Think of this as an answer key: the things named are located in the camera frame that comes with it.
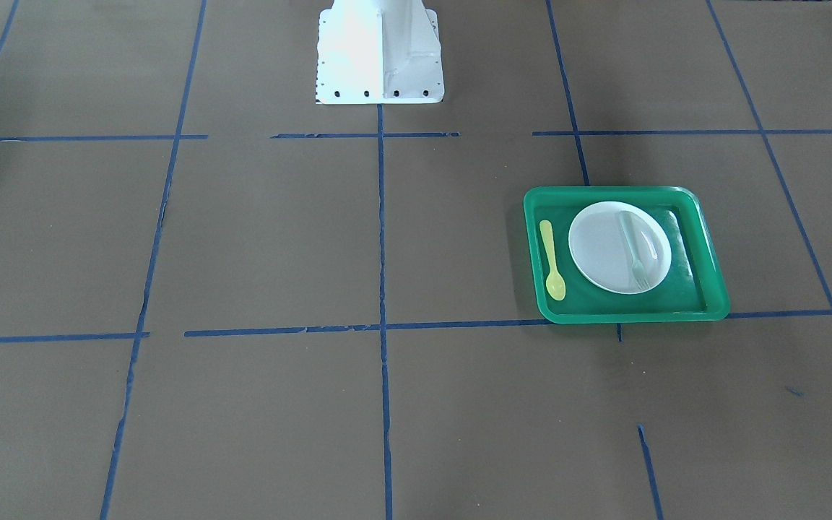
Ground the pale mint plastic fork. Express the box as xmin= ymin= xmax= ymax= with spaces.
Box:
xmin=617 ymin=210 xmax=650 ymax=292

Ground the yellow plastic spoon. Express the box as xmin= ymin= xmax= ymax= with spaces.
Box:
xmin=539 ymin=220 xmax=567 ymax=300

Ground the white round plate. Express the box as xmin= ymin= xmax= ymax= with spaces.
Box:
xmin=568 ymin=201 xmax=672 ymax=295

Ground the green plastic tray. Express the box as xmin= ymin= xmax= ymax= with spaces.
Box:
xmin=523 ymin=186 xmax=730 ymax=324

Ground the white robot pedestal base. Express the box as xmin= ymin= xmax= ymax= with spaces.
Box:
xmin=314 ymin=1 xmax=446 ymax=105

